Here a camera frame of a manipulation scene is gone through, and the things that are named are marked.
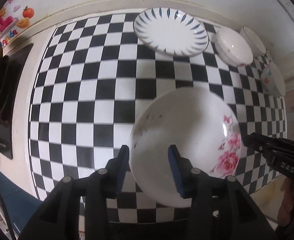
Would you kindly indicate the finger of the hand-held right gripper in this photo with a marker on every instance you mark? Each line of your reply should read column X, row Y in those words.
column 266, row 143

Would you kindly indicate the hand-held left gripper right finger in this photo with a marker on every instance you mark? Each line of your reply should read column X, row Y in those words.
column 175, row 173

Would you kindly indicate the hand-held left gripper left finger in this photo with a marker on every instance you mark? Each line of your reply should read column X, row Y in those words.
column 123, row 167

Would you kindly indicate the white plate with pink flowers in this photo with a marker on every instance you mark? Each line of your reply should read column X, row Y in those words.
column 194, row 130

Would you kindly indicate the white bowl with coloured dots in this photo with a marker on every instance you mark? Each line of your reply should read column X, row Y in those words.
column 273, row 80

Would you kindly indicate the white bowl with pink flowers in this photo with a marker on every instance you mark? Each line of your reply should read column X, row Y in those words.
column 233, row 46

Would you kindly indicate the plain white bowl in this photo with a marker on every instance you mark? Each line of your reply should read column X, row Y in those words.
column 254, row 41

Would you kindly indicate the white plate with blue stripes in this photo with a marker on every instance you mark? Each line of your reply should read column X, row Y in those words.
column 169, row 31

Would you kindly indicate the person's right hand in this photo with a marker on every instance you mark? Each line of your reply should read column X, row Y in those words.
column 288, row 202

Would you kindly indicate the black and white checkered mat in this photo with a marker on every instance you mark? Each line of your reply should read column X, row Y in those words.
column 87, row 80

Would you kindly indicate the black cooktop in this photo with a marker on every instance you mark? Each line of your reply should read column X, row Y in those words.
column 4, row 100

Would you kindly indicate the colourful fruit wall sticker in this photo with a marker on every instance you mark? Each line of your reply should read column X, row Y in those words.
column 9, row 17

